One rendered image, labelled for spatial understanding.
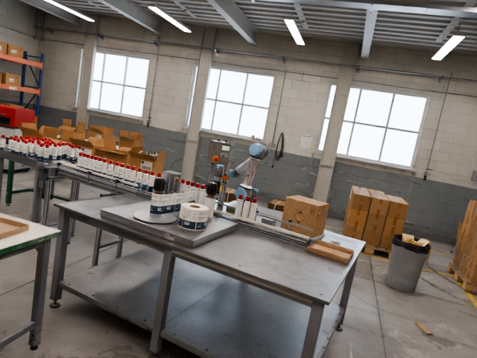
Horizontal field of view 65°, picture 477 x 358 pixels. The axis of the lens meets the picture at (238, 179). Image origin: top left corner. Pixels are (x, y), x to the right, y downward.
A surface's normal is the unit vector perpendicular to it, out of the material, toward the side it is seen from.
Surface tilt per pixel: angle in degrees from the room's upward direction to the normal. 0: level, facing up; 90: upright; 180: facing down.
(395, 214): 90
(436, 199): 90
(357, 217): 90
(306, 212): 90
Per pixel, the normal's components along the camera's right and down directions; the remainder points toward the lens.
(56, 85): -0.29, 0.09
